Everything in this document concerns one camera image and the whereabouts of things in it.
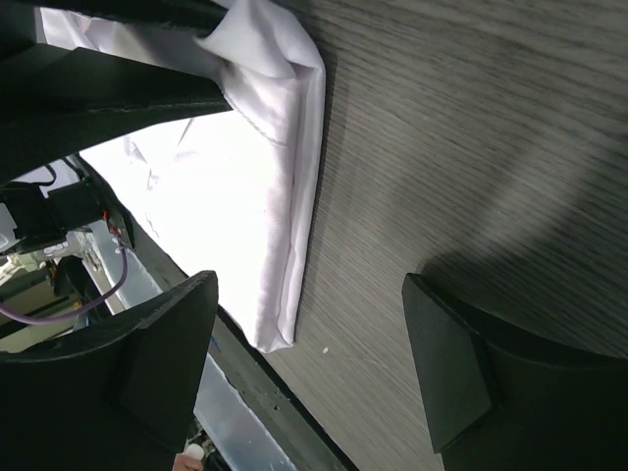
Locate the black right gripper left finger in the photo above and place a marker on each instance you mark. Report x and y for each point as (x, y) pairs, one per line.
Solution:
(55, 410)

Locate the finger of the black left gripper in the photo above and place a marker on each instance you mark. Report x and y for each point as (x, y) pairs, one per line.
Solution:
(55, 102)
(18, 22)

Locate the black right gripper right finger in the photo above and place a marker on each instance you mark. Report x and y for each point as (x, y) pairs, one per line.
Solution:
(497, 397)

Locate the white long sleeve shirt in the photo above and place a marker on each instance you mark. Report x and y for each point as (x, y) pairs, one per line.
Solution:
(231, 192)

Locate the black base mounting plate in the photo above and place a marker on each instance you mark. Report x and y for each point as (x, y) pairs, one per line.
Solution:
(221, 319)

